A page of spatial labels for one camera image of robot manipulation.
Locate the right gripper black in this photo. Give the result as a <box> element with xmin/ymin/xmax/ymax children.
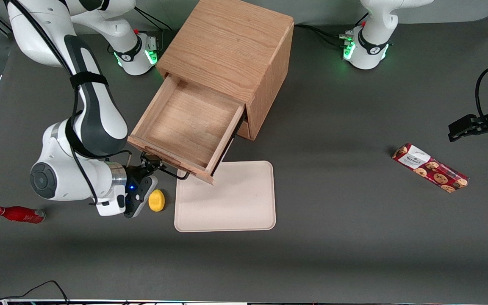
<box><xmin>124</xmin><ymin>152</ymin><xmax>164</xmax><ymax>219</ymax></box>

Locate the black handle of pulled drawer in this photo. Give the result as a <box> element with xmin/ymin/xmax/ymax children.
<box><xmin>140</xmin><ymin>152</ymin><xmax>190</xmax><ymax>181</ymax></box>

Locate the wooden drawer with box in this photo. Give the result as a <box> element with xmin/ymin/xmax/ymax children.
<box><xmin>128</xmin><ymin>73</ymin><xmax>245</xmax><ymax>185</ymax></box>

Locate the wooden drawer below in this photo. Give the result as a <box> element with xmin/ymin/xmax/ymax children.
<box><xmin>236</xmin><ymin>121</ymin><xmax>251</xmax><ymax>141</ymax></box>

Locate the wooden drawer cabinet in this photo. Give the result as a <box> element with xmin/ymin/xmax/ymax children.
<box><xmin>156</xmin><ymin>0</ymin><xmax>294</xmax><ymax>141</ymax></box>

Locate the yellow lemon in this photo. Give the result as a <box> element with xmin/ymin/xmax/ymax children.
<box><xmin>148</xmin><ymin>189</ymin><xmax>166</xmax><ymax>212</ymax></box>

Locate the red cookie box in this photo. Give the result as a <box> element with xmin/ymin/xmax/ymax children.
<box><xmin>392</xmin><ymin>143</ymin><xmax>469</xmax><ymax>194</ymax></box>

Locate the white rectangular tray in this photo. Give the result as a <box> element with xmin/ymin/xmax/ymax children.
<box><xmin>174</xmin><ymin>160</ymin><xmax>277</xmax><ymax>233</ymax></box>

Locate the red bottle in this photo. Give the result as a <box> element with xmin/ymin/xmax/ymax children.
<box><xmin>0</xmin><ymin>206</ymin><xmax>46</xmax><ymax>224</ymax></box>

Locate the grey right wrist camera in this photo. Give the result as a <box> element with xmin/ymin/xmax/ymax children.
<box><xmin>144</xmin><ymin>175</ymin><xmax>159</xmax><ymax>203</ymax></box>

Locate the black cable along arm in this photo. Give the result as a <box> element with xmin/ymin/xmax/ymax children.
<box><xmin>5</xmin><ymin>0</ymin><xmax>132</xmax><ymax>208</ymax></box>

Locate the black cable at table edge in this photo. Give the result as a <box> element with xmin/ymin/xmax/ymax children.
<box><xmin>0</xmin><ymin>280</ymin><xmax>71</xmax><ymax>305</ymax></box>

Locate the black cable at arm base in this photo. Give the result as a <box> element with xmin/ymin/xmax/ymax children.
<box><xmin>294</xmin><ymin>23</ymin><xmax>355</xmax><ymax>49</ymax></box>

